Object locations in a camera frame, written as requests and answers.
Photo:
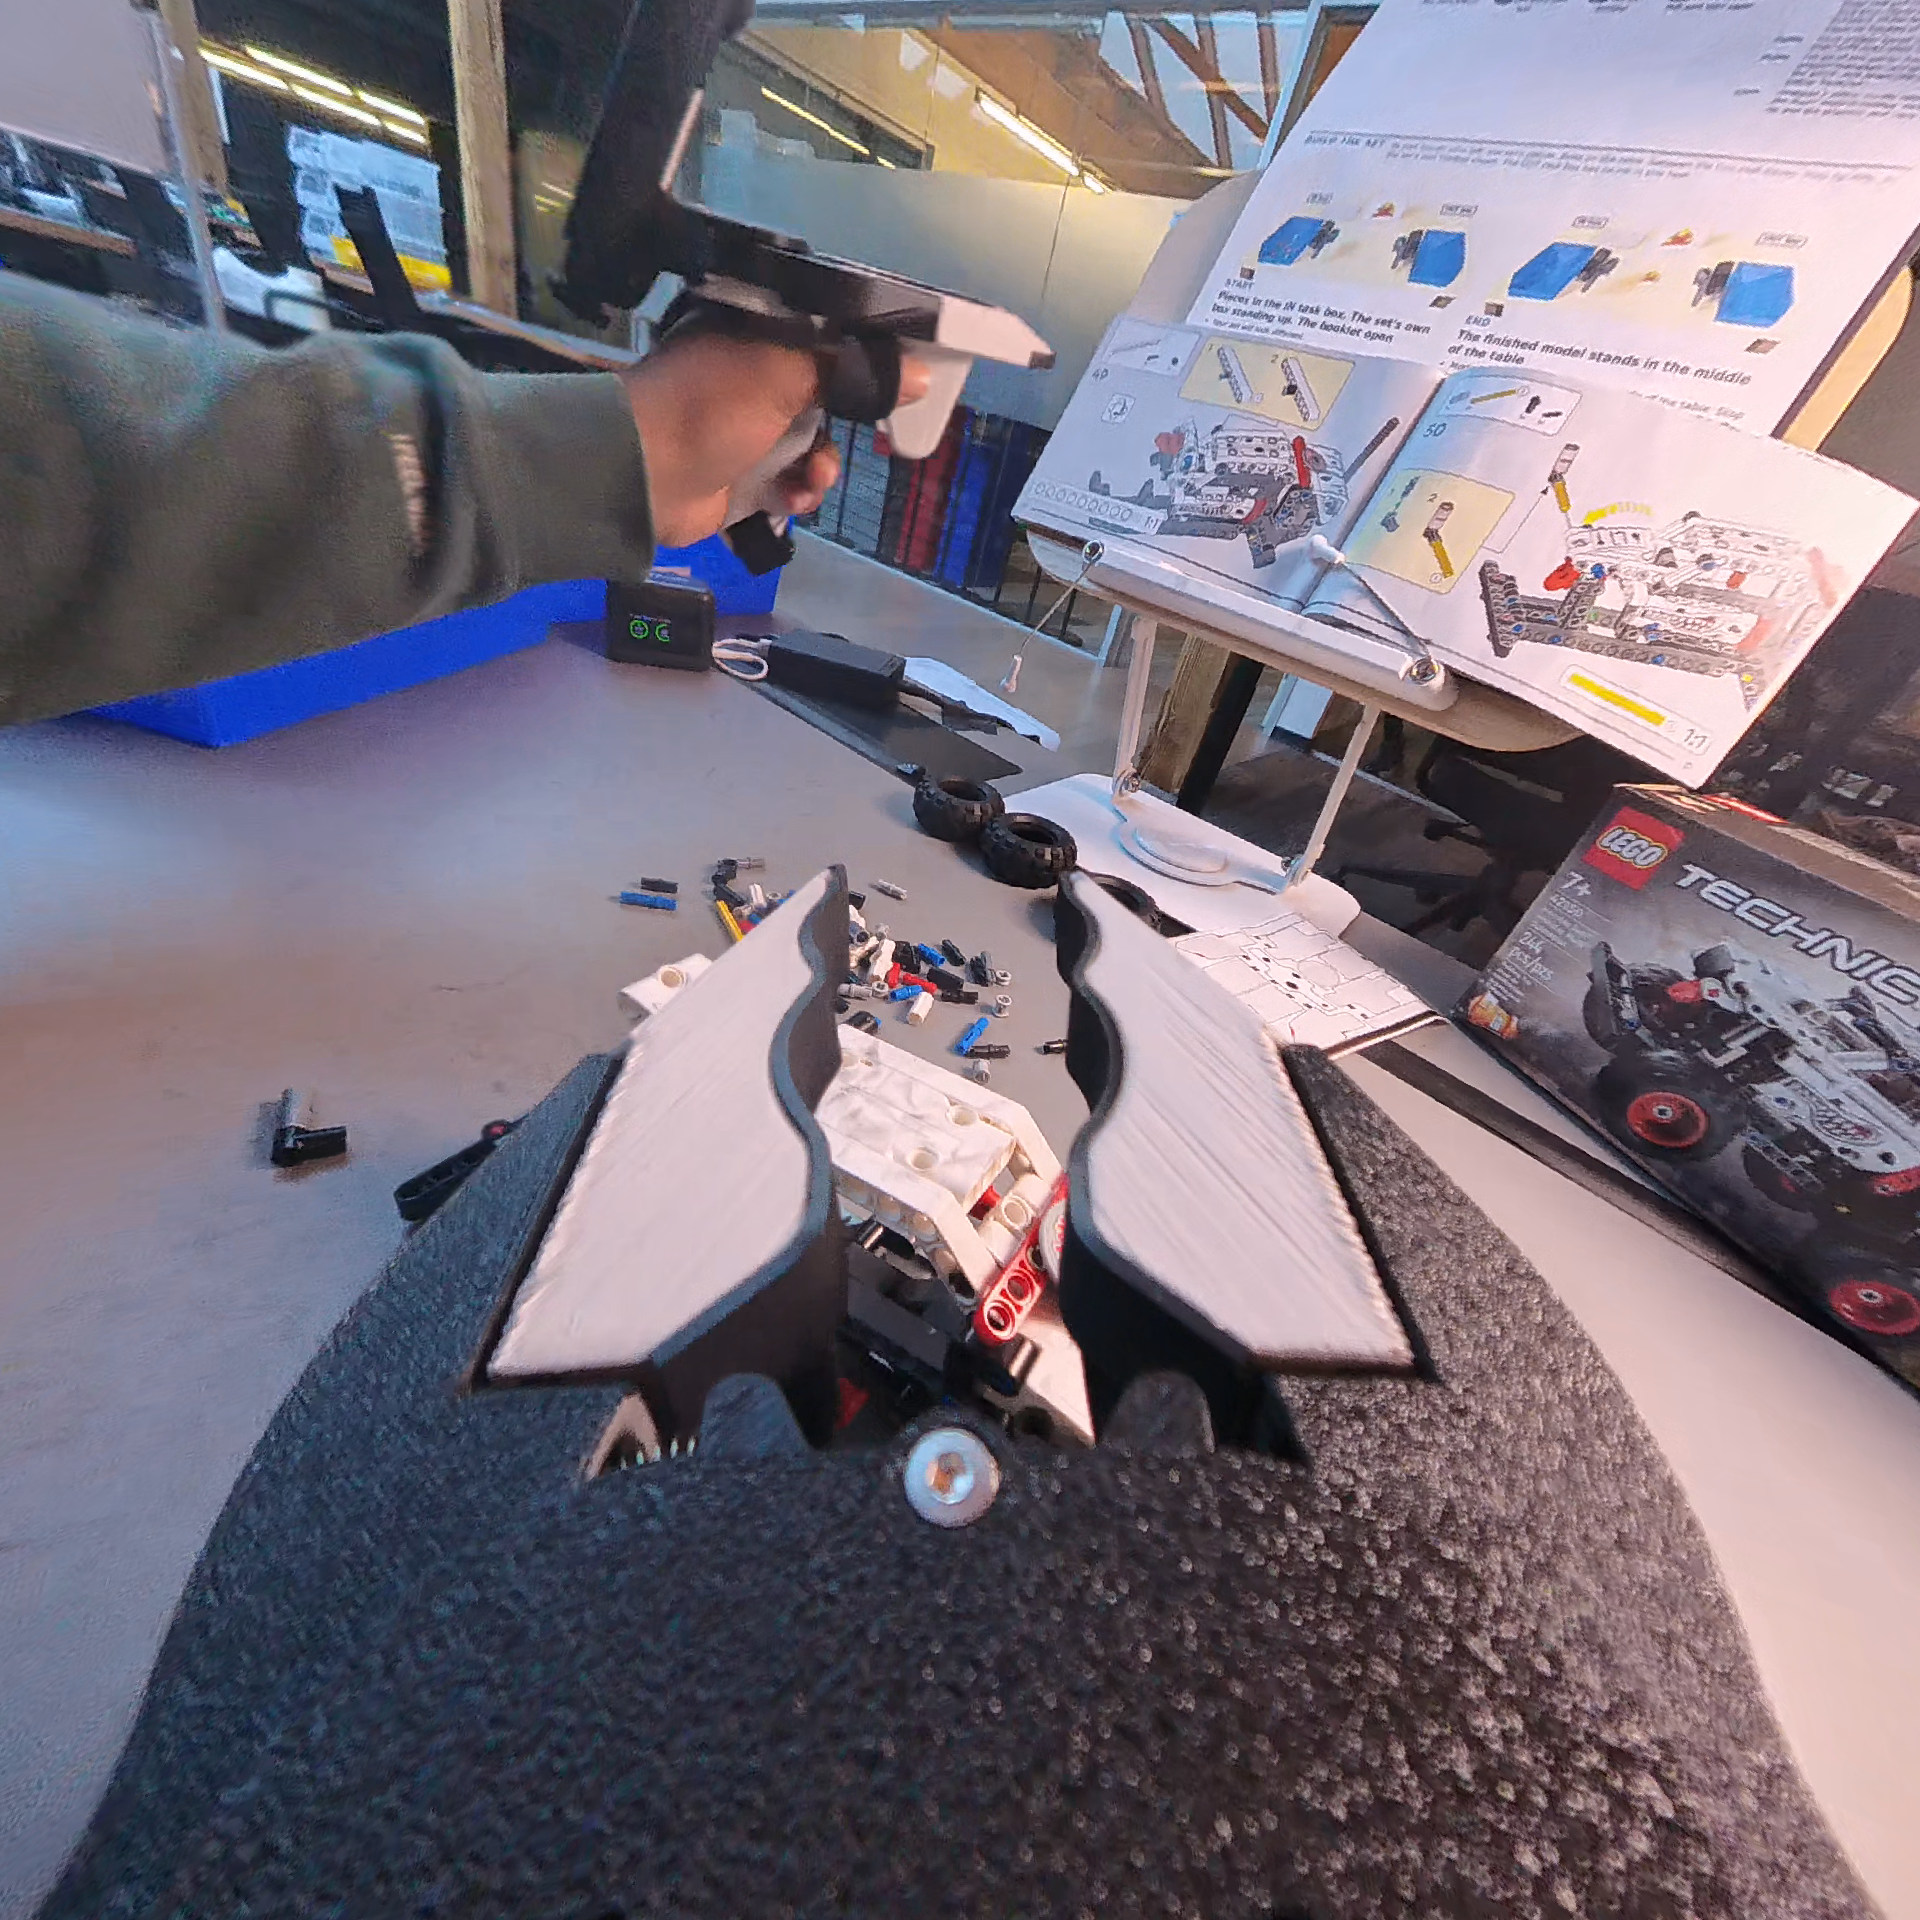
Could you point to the white paper sheet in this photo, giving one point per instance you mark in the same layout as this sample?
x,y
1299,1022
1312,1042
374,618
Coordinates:
x,y
1306,976

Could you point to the grey desk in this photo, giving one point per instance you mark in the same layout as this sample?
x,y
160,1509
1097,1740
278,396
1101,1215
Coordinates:
x,y
300,902

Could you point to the black brick connector piece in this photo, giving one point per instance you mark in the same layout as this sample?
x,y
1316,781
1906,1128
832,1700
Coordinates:
x,y
300,1141

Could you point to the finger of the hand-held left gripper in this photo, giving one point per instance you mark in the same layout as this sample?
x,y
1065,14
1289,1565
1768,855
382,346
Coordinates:
x,y
990,334

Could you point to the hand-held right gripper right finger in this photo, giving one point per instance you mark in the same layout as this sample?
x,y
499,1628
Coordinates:
x,y
1245,1200

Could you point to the black flat plate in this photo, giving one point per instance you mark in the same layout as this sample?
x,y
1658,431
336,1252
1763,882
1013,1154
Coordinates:
x,y
900,722

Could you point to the person's left hand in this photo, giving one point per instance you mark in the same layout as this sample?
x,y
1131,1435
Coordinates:
x,y
721,421

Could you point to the toy set cardboard box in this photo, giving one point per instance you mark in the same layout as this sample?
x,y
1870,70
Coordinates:
x,y
1739,1021

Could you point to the printed task sheet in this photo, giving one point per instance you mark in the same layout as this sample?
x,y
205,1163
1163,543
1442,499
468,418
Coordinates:
x,y
1562,181

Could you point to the black power adapter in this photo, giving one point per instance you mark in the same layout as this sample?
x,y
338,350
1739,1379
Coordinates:
x,y
835,668

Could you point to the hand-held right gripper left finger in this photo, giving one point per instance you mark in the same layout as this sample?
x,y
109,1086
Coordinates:
x,y
660,1200

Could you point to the white booklet stand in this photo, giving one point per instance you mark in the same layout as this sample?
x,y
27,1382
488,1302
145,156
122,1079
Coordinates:
x,y
1200,812

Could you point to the white instruction booklet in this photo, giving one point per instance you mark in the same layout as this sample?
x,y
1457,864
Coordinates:
x,y
1499,540

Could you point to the black rubber tyre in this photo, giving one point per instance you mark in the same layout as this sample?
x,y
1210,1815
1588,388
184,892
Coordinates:
x,y
1028,851
956,806

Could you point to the toy brick vehicle model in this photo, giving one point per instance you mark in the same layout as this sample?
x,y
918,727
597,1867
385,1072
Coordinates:
x,y
930,1172

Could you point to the small black display device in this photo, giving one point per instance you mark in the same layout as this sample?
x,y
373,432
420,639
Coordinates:
x,y
660,622

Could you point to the pile of small brick parts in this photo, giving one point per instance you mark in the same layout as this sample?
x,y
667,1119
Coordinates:
x,y
900,960

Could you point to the wooden backing board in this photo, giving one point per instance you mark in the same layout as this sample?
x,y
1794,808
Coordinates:
x,y
1883,346

